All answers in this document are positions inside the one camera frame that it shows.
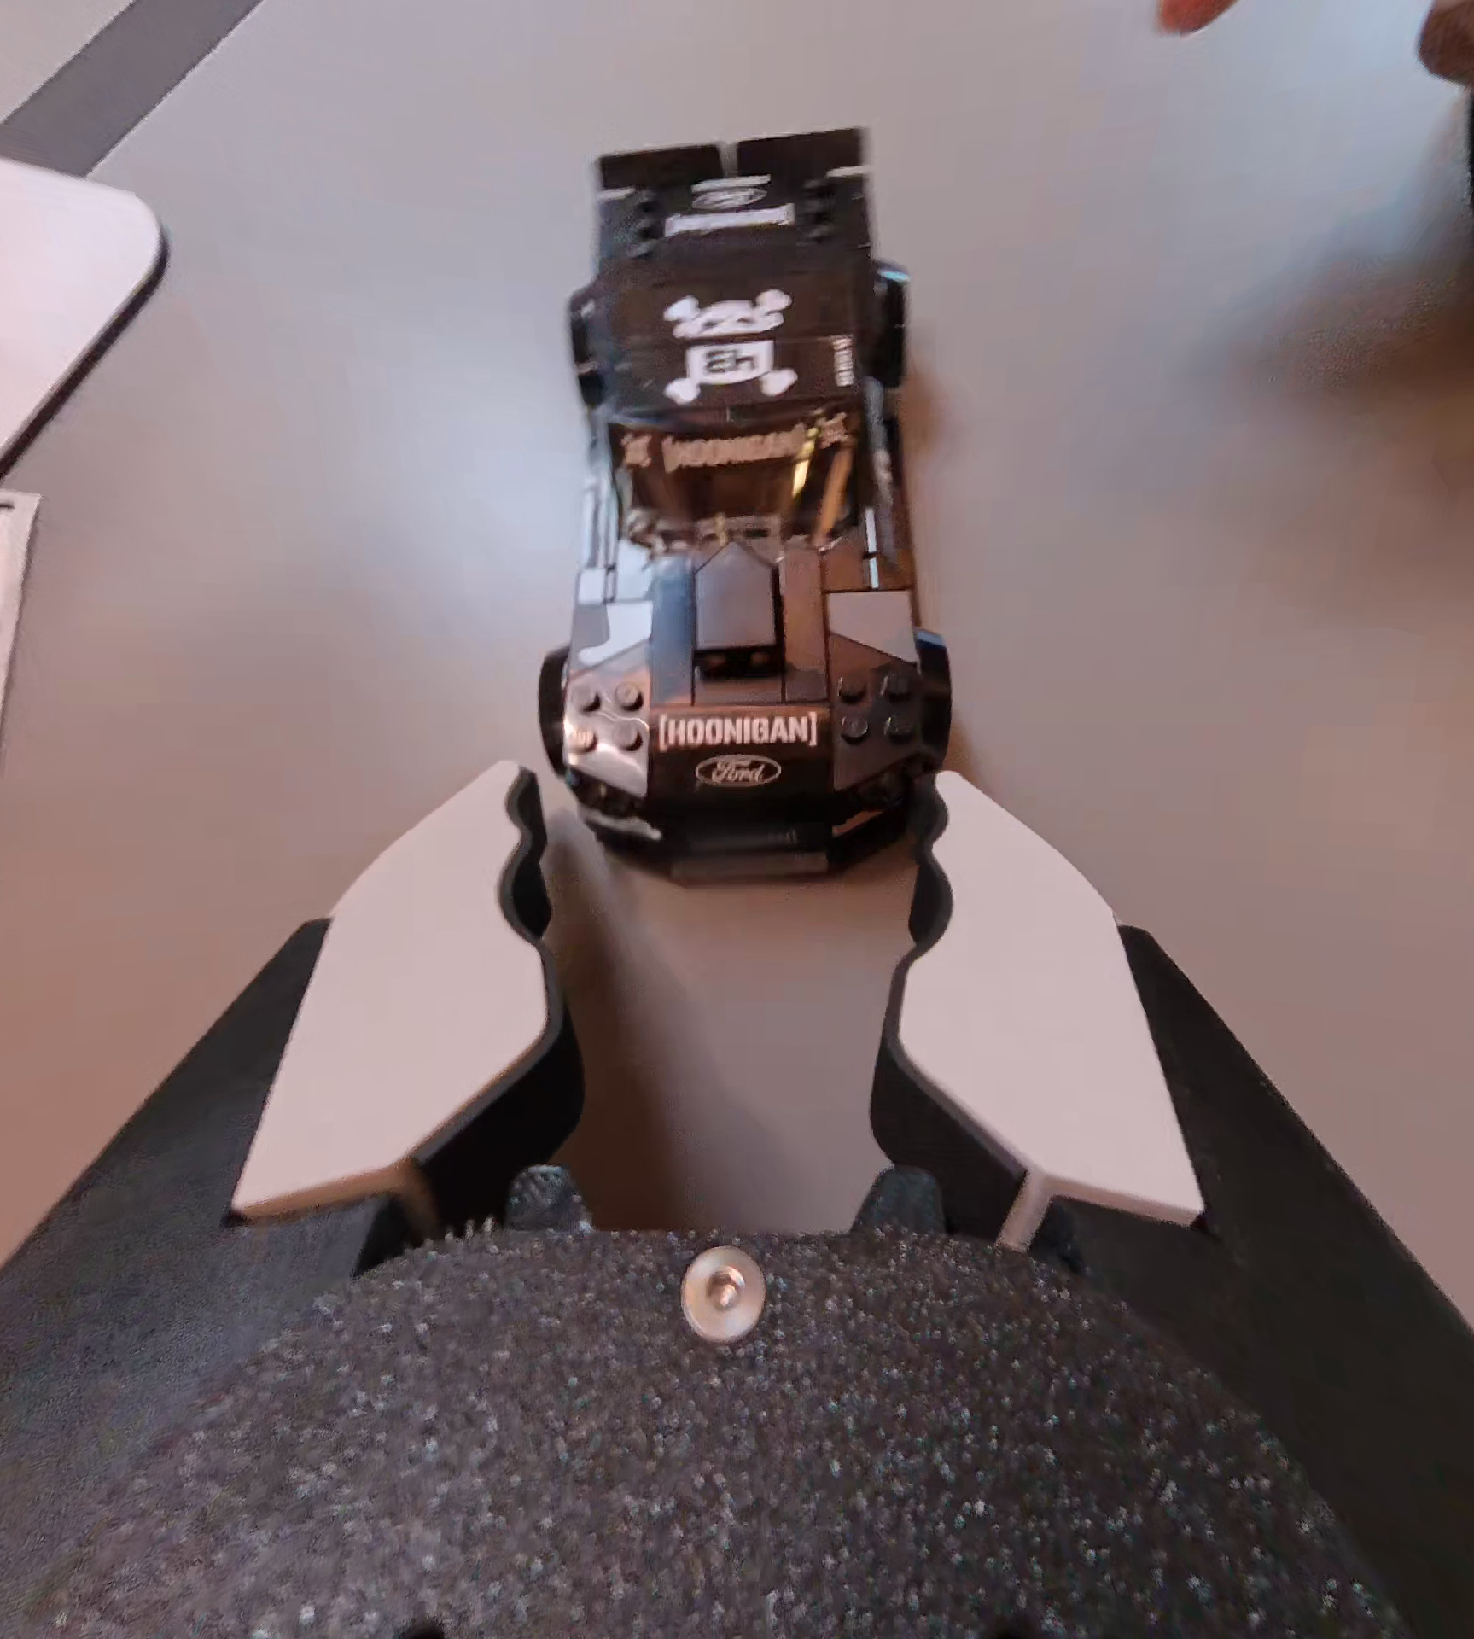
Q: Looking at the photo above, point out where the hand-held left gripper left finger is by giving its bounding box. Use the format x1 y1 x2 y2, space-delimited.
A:
231 762 586 1226

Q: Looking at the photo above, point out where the white booklet stand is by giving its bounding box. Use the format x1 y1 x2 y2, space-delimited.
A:
0 137 168 494

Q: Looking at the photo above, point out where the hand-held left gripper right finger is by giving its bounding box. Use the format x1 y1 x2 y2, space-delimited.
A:
874 769 1207 1252

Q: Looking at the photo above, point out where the black lego car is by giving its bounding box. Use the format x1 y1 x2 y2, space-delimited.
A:
542 128 956 886

